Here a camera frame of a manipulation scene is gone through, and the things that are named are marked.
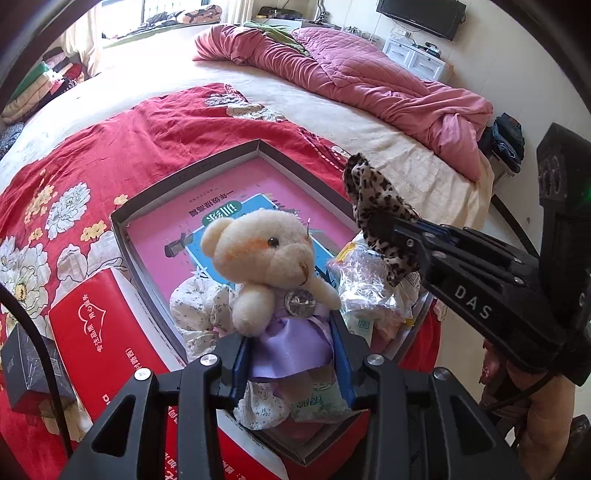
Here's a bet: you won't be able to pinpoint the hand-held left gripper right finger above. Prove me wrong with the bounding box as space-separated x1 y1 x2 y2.
330 315 527 480

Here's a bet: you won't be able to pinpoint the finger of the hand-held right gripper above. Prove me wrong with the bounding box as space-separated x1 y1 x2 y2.
358 220 539 301
397 217 540 278

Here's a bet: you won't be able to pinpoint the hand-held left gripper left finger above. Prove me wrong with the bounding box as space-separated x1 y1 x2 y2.
60 335 252 480

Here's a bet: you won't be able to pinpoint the light blue tissue pack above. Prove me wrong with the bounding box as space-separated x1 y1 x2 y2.
291 383 352 423

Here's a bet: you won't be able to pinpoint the clear plastic bag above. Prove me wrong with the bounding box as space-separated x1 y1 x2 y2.
330 244 403 315

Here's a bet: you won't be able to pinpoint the leopard print cloth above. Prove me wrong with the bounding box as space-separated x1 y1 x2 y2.
342 154 422 286

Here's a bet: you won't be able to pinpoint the cream teddy bear purple dress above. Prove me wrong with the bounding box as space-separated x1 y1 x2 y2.
201 210 342 384

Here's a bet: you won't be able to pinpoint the red tissue box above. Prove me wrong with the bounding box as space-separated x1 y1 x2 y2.
48 268 342 480

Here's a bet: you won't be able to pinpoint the shallow grey cardboard box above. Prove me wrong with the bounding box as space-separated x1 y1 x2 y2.
110 138 437 466

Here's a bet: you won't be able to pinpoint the person's right hand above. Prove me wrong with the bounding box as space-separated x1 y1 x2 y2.
480 342 578 462

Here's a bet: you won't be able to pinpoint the dark clothes pile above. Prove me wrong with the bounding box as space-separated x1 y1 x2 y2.
480 113 527 174

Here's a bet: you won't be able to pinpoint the pink book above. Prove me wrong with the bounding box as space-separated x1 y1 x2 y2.
127 157 356 352

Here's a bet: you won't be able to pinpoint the white cabinet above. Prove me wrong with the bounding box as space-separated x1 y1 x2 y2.
382 34 451 84

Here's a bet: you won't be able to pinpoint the pink quilt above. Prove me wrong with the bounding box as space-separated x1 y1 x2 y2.
193 24 494 182

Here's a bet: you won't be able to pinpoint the dark blue glossy box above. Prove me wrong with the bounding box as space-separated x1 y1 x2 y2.
0 323 77 416

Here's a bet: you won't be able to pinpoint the black television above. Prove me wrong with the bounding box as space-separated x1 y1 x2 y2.
376 0 467 42

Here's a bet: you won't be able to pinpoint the red floral blanket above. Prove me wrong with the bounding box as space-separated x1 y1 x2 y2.
0 83 444 480

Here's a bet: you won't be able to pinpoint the green cloth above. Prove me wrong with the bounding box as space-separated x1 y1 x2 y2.
252 21 305 47

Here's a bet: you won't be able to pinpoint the dressing table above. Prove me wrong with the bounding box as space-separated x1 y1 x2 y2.
254 4 324 24

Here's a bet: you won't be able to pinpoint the bed with cream sheet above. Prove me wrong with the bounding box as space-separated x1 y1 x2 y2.
0 18 497 232

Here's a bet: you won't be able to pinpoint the dark patterned pillow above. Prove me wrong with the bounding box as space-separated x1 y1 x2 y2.
0 122 25 157

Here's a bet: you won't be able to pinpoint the cream curtain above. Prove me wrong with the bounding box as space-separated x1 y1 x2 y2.
69 14 106 77
222 0 254 24

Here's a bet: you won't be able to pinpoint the stack of folded blankets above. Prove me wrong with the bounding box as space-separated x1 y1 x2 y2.
0 48 86 125

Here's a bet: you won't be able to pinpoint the patterned blanket on windowsill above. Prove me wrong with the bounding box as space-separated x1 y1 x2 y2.
178 4 222 26

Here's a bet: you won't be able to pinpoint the dark clothes on windowsill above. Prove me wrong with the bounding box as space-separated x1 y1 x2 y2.
143 9 178 27

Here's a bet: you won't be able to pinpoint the black cable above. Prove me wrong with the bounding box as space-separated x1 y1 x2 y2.
0 284 75 455

